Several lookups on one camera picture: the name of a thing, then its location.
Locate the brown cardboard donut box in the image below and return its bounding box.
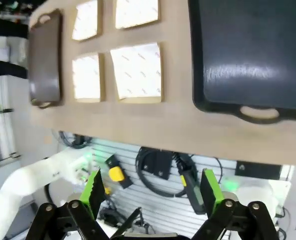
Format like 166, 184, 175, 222
114, 0, 162, 30
71, 0, 105, 42
71, 52, 106, 103
109, 41, 167, 104

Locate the black tray with cutout handles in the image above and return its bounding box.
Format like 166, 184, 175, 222
187, 0, 296, 125

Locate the yellow emergency stop button box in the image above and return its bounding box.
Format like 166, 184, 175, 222
104, 154, 134, 190

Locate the black handheld enabling pendant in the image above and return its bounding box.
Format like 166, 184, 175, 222
172, 153, 207, 215

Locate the white printed liner paper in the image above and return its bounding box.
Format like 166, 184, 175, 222
71, 0, 98, 41
72, 53, 101, 100
115, 0, 160, 29
110, 42, 163, 100

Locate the black cable bundle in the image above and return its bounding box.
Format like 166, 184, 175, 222
97, 207, 148, 233
59, 131, 93, 151

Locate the black metal mounting bracket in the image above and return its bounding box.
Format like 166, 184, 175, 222
142, 149, 172, 181
236, 161, 282, 180

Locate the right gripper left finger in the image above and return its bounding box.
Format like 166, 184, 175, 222
25, 167, 111, 240

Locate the black looped cable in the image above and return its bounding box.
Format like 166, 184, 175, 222
135, 147, 196, 198

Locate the brown plastic serving tray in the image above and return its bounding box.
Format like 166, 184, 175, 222
27, 8, 64, 110

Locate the black horizontal beam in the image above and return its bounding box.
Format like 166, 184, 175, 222
0, 17, 30, 40
0, 59, 28, 80

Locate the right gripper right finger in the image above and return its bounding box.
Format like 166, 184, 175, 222
191, 168, 281, 240

